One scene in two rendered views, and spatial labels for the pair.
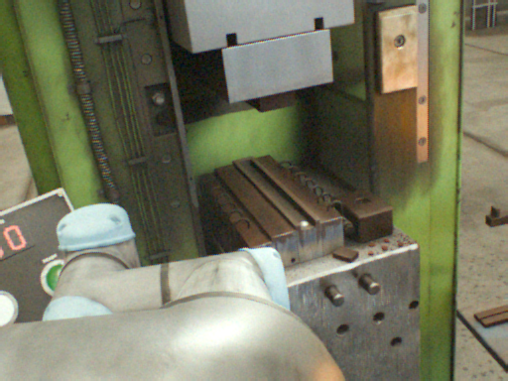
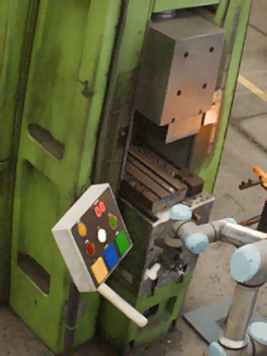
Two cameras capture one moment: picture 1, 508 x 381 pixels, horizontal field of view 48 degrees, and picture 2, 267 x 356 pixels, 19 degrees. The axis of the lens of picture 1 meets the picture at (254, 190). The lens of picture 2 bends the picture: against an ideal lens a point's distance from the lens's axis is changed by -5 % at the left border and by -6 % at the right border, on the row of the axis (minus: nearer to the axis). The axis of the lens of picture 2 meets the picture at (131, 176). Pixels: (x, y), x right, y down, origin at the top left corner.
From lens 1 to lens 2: 2.60 m
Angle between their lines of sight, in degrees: 28
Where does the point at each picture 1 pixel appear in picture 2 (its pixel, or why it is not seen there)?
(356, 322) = not seen: hidden behind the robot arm
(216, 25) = (170, 115)
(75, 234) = (184, 215)
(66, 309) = (198, 235)
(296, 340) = not seen: outside the picture
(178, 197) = (115, 176)
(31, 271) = (106, 220)
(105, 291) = (202, 231)
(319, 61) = (197, 124)
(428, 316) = not seen: hidden behind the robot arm
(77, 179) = (83, 171)
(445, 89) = (223, 120)
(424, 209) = (204, 174)
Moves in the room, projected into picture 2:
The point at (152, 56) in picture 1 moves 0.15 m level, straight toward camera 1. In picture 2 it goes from (126, 116) to (147, 134)
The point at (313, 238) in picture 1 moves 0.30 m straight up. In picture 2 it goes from (174, 197) to (187, 137)
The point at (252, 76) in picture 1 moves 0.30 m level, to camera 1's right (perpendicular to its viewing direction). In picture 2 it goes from (175, 133) to (235, 127)
